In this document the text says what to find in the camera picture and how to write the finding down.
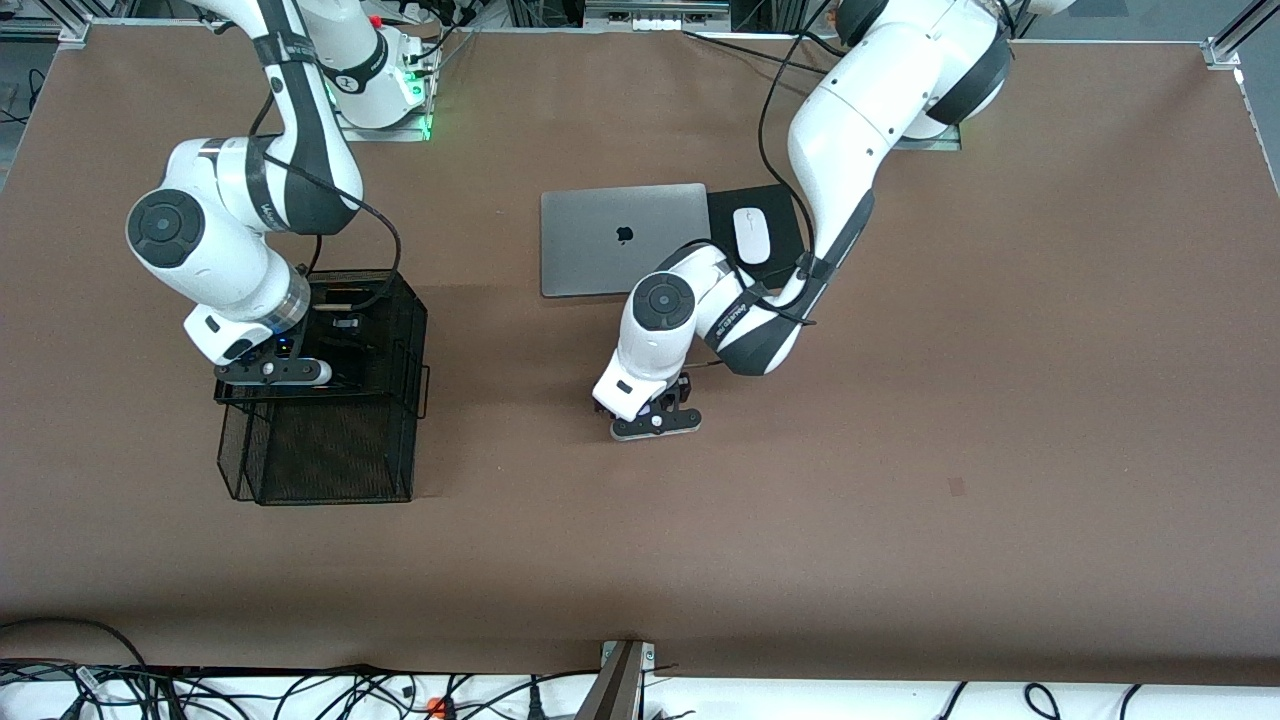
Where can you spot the long black slab smartphone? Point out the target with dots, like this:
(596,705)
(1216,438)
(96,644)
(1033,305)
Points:
(348,365)

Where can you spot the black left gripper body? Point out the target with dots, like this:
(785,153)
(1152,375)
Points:
(683,387)

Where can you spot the white computer mouse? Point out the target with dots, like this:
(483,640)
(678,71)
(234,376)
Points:
(752,235)

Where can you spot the aluminium frame profile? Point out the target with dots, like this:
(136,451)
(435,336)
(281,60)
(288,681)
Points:
(70,30)
(1225,50)

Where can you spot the aluminium rail with white connectors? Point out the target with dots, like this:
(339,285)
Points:
(655,12)

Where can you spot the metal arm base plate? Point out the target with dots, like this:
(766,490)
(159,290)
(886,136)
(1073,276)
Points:
(940,145)
(400,133)

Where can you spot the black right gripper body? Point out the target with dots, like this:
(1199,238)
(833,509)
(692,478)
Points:
(312,338)

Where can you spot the black mouse pad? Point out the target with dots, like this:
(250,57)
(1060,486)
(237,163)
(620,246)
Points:
(722,215)

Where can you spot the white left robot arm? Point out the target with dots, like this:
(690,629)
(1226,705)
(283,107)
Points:
(850,120)

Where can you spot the grey closed laptop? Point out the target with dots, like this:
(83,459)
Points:
(590,250)

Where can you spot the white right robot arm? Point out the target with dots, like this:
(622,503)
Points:
(220,260)

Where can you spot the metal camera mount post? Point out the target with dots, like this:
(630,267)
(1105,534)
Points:
(615,690)

